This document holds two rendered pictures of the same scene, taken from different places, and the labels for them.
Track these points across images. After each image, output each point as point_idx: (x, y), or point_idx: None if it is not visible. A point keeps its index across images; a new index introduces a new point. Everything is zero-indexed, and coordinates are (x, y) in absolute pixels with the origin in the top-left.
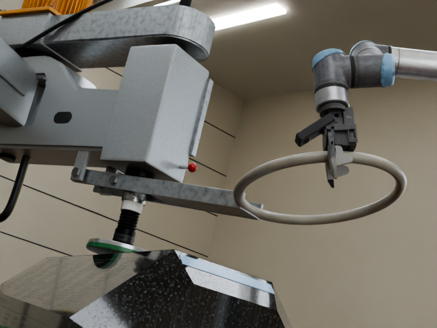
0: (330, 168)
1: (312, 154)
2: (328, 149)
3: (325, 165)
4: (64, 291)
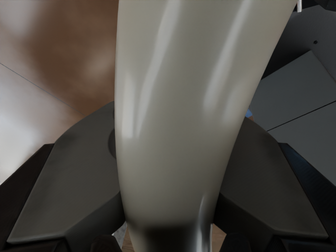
0: (99, 109)
1: (116, 53)
2: (68, 205)
3: (297, 168)
4: None
